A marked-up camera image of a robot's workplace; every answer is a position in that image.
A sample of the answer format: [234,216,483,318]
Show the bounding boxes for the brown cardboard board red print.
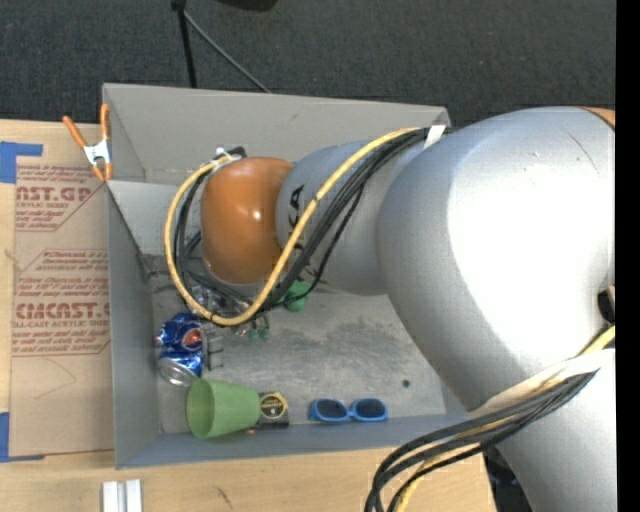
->
[0,118,117,462]

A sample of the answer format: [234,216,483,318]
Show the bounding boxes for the grey metal bin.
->
[101,82,472,470]

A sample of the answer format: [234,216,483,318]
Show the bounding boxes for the green rounded toy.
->
[281,279,312,313]

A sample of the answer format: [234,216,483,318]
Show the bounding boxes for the crushed blue drink can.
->
[154,311,207,388]

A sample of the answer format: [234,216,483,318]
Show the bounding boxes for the black and yellow tape measure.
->
[255,390,291,430]

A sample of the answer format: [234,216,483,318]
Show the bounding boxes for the blue sunglasses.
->
[306,397,389,424]

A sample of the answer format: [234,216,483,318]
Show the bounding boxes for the green plastic cup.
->
[185,377,263,441]

